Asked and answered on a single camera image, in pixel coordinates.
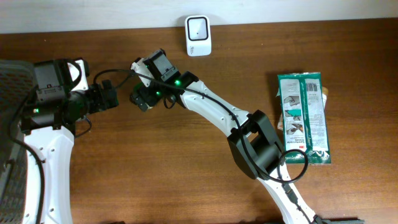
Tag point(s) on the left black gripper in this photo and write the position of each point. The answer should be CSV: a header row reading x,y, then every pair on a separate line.
x,y
104,96

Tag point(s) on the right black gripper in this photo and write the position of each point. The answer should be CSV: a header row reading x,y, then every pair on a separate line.
x,y
146,96

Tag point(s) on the white tube package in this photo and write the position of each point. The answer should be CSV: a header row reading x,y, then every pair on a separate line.
x,y
324,96

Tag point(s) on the green white wipes pack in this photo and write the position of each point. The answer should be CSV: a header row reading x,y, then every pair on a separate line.
x,y
304,122

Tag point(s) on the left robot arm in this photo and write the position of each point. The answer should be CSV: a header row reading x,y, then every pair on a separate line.
x,y
61,97

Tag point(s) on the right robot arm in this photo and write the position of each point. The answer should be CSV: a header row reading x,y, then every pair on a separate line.
x,y
254,143

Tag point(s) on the white barcode scanner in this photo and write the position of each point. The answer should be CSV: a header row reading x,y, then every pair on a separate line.
x,y
198,36

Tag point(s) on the grey plastic mesh basket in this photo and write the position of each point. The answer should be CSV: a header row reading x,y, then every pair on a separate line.
x,y
16,82

